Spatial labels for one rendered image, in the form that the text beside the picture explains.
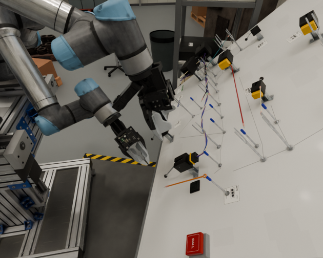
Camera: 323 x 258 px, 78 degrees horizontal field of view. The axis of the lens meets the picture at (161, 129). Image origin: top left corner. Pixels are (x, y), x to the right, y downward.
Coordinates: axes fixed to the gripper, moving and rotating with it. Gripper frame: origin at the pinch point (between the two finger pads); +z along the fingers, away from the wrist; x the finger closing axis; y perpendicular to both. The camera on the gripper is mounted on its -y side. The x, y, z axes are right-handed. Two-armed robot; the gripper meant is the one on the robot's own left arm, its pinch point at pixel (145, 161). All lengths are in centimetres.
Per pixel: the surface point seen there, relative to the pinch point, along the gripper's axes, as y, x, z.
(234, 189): 21.7, 14.1, 18.3
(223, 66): -10, 55, -9
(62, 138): -181, -56, -51
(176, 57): -59, 62, -32
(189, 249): 24.0, -5.6, 20.4
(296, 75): 18, 56, 7
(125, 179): -124, -25, 24
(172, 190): -2.1, 1.0, 15.7
